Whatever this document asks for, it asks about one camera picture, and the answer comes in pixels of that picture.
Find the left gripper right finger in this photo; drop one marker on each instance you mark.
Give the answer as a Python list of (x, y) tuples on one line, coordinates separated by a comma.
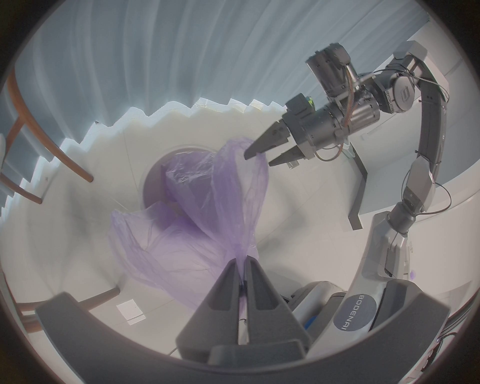
[(273, 318)]

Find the white table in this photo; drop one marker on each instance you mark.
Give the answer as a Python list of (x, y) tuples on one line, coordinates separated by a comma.
[(358, 195)]

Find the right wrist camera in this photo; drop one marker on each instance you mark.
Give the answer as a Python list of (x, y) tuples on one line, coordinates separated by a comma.
[(298, 105)]

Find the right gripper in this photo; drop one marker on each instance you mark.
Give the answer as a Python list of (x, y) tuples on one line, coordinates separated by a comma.
[(322, 127)]

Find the purple plastic bag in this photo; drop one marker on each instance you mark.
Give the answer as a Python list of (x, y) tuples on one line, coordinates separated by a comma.
[(225, 195)]

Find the white trash bin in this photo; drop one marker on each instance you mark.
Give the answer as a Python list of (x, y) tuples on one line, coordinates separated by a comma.
[(153, 180)]

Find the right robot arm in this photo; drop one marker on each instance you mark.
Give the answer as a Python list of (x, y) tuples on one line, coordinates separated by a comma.
[(397, 93)]

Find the pale blue curtain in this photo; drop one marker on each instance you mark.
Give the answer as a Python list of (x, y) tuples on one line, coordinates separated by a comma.
[(187, 56)]

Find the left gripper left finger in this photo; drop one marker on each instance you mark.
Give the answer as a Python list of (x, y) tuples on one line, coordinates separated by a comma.
[(213, 318)]

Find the white cushioned wooden chair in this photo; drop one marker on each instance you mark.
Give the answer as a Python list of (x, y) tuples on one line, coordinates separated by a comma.
[(87, 175)]

